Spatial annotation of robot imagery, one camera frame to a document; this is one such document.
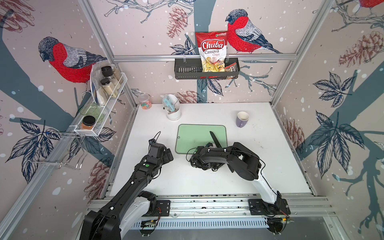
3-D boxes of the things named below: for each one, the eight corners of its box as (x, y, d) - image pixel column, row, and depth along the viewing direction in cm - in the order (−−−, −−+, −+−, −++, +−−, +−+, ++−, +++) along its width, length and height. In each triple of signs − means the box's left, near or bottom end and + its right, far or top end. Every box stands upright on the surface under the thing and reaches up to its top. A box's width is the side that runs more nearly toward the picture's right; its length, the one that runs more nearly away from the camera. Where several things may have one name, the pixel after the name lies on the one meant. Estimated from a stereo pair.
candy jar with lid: (139, 110, 122) (136, 101, 114) (142, 101, 128) (139, 93, 121) (150, 110, 122) (147, 101, 114) (152, 101, 128) (150, 93, 120)
